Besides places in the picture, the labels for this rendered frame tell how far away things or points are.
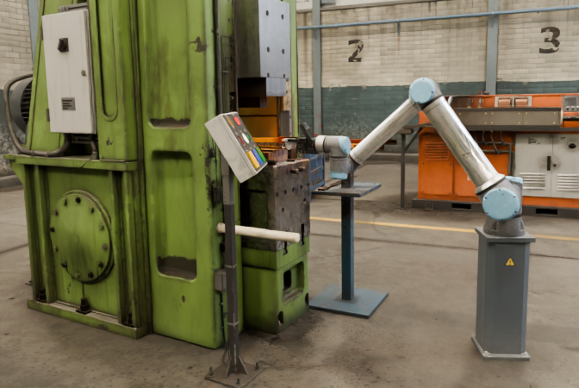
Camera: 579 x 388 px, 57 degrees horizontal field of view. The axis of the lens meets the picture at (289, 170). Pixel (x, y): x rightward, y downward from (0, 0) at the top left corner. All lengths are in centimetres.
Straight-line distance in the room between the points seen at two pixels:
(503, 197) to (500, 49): 772
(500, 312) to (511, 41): 770
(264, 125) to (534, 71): 739
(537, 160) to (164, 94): 422
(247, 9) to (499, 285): 180
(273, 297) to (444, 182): 359
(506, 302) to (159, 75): 203
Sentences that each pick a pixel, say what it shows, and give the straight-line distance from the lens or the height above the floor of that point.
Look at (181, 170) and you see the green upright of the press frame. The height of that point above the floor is 90.
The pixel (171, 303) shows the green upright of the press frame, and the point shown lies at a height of 20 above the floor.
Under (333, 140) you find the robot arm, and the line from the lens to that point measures 267.
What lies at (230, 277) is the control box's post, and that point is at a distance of 244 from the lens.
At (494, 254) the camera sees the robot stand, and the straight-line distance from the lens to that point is 269.
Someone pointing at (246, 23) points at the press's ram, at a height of 163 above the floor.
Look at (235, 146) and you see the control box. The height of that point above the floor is 107.
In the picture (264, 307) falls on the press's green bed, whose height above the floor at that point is 15.
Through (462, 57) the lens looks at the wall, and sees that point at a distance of 1013.
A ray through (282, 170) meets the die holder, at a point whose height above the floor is 89.
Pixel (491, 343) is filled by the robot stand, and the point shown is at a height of 8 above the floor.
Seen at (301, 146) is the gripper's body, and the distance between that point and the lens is 277.
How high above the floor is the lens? 126
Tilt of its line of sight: 8 degrees down
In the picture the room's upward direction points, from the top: 1 degrees counter-clockwise
